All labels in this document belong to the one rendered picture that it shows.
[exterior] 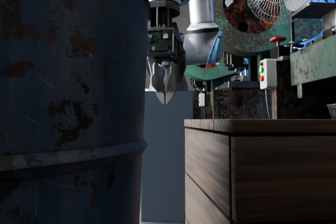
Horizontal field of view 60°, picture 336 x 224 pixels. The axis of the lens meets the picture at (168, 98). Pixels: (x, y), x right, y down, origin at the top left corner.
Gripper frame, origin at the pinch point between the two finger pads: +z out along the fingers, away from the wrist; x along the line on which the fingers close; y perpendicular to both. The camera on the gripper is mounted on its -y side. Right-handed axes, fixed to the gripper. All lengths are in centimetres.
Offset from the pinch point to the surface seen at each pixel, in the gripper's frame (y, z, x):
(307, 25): -205, -77, 72
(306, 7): -53, -37, 41
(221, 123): 20.7, 5.1, 13.5
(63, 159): 45.1, 7.2, 4.6
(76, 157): 44.2, 7.2, 5.0
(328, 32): -61, -30, 50
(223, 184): 21.0, 13.5, 13.6
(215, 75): -360, -59, -20
